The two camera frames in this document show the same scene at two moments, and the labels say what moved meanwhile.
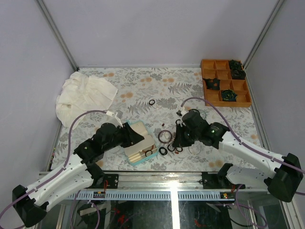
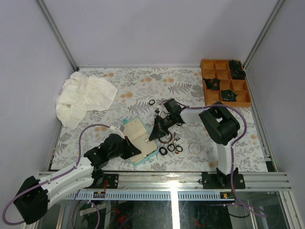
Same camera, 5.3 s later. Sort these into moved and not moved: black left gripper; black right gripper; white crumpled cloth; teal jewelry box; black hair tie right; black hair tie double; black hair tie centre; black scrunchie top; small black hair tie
Moved: black hair tie double; black left gripper; black right gripper
Not moved: teal jewelry box; black scrunchie top; black hair tie centre; white crumpled cloth; black hair tie right; small black hair tie
